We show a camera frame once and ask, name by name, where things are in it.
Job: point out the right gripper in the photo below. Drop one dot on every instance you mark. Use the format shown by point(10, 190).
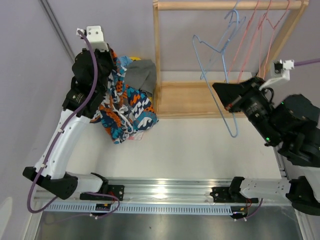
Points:
point(228, 93)

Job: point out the pink hanger of blue shorts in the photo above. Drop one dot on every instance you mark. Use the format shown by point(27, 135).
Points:
point(246, 45)

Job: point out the grey shorts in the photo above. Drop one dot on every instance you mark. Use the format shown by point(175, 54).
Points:
point(142, 75)

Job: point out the pink shark print shorts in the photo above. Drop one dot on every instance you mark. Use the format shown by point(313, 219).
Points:
point(136, 136)

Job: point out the yellow shorts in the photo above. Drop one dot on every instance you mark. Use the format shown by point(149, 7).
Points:
point(135, 58)

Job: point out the multicolour patterned shorts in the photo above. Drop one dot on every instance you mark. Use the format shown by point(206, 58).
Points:
point(124, 111)

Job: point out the light blue shorts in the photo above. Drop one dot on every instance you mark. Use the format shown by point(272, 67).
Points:
point(125, 60)

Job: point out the blue hanger of grey shorts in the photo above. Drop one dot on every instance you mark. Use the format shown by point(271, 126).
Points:
point(235, 23)

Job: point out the pink hanger of yellow shorts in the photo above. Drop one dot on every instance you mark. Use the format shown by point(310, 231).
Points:
point(273, 30)

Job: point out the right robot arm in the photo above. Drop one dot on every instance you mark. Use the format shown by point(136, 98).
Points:
point(291, 127)

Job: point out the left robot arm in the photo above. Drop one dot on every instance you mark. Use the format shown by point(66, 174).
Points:
point(78, 109)

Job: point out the wooden clothes rack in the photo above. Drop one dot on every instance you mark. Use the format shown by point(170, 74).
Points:
point(191, 99)

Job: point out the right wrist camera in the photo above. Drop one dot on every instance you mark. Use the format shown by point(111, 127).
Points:
point(279, 73)

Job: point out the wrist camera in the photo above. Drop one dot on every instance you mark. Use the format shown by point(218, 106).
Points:
point(95, 36)
point(279, 73)

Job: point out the aluminium mounting rail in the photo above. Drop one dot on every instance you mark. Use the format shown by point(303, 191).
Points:
point(180, 191)

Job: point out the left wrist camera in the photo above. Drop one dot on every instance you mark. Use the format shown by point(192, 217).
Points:
point(95, 36)

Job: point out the aluminium frame post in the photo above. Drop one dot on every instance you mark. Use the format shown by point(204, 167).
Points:
point(53, 20)

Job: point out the white slotted cable duct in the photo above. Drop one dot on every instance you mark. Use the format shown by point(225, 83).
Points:
point(134, 208)

